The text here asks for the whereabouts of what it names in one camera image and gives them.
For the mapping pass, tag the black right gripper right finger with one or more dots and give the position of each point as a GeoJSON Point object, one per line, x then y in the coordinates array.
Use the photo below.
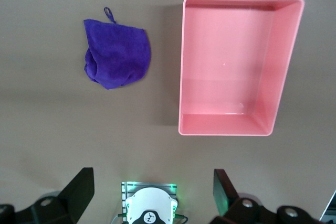
{"type": "Point", "coordinates": [236, 209]}

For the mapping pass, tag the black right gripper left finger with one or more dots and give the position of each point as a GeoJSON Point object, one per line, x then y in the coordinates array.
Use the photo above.
{"type": "Point", "coordinates": [76, 195]}

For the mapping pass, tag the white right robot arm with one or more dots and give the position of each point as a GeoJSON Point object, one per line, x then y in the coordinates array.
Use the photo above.
{"type": "Point", "coordinates": [151, 203]}

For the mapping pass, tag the purple microfibre cloth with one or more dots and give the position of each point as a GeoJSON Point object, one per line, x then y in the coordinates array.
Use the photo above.
{"type": "Point", "coordinates": [118, 56]}

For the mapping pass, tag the grey white panel edge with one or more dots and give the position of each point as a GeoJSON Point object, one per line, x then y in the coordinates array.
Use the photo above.
{"type": "Point", "coordinates": [330, 208]}

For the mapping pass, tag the pink rectangular plastic bin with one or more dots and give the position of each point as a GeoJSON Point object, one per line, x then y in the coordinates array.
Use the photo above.
{"type": "Point", "coordinates": [225, 64]}

